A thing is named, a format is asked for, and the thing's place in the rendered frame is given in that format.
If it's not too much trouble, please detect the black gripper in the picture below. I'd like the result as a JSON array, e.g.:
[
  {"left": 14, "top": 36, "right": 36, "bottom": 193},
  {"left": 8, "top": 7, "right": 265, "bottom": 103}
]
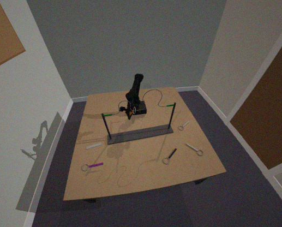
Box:
[{"left": 120, "top": 102, "right": 141, "bottom": 120}]

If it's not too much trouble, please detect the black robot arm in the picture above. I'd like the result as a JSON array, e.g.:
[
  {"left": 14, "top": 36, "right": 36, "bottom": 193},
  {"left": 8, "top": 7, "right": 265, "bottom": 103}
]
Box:
[{"left": 125, "top": 74, "right": 143, "bottom": 109}]

